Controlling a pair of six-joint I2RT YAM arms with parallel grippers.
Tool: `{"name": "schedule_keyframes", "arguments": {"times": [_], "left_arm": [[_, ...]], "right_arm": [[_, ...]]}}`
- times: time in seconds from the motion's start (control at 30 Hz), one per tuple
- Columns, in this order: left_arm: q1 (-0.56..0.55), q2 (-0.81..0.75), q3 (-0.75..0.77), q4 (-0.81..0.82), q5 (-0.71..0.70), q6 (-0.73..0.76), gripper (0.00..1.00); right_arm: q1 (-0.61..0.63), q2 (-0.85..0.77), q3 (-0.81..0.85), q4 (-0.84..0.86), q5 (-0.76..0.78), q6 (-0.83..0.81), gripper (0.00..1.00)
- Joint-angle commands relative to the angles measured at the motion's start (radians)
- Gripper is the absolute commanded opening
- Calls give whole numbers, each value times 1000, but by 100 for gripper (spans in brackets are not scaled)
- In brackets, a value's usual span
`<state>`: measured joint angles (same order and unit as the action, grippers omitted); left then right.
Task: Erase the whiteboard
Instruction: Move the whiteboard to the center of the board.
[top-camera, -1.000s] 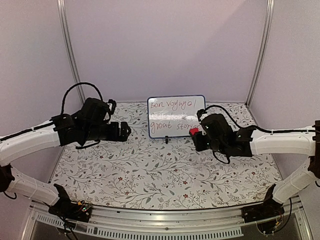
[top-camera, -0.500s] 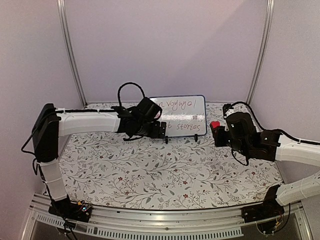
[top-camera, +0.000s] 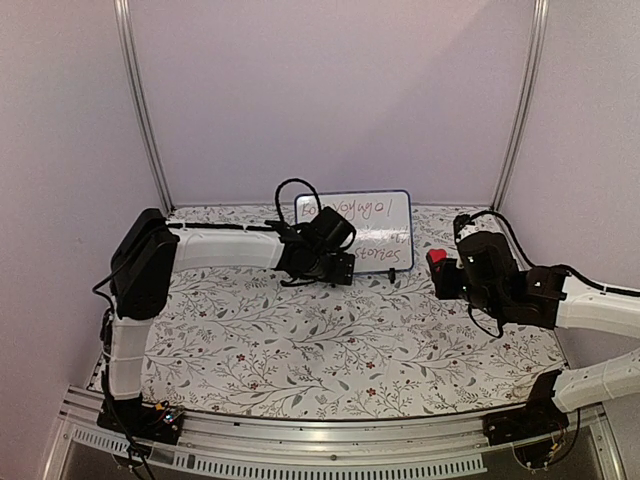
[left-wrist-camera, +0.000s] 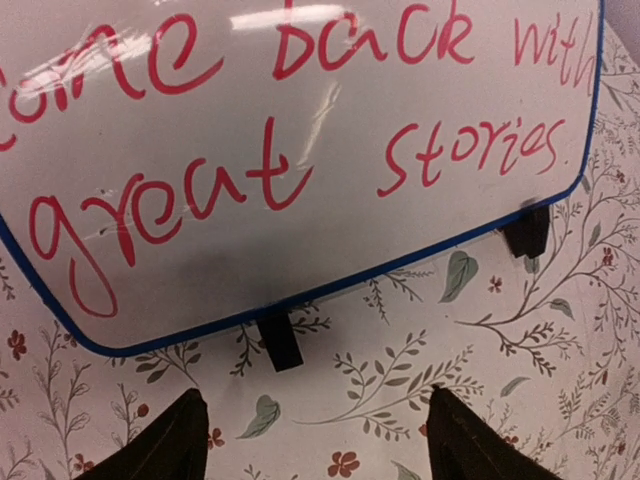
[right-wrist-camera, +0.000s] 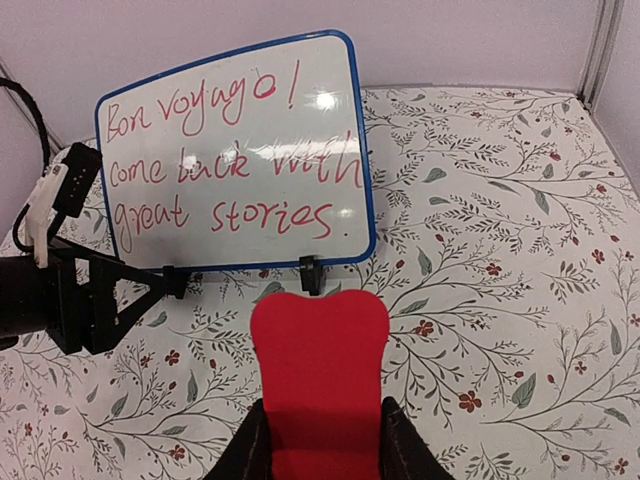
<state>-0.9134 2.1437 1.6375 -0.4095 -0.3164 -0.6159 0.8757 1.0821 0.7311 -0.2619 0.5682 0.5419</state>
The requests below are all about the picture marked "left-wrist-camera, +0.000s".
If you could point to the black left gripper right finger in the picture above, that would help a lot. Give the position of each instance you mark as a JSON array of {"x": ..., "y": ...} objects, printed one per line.
[{"x": 462, "y": 446}]

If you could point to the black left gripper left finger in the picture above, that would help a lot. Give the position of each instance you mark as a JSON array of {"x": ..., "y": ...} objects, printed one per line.
[{"x": 173, "y": 446}]

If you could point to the blue framed whiteboard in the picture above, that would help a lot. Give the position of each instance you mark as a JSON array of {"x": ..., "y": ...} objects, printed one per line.
[{"x": 170, "y": 169}]

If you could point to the floral patterned table mat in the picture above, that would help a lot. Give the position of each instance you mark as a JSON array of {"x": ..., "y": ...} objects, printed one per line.
[{"x": 546, "y": 351}]

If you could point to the wire whiteboard stand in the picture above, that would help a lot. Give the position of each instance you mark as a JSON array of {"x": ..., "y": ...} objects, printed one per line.
[{"x": 282, "y": 345}]

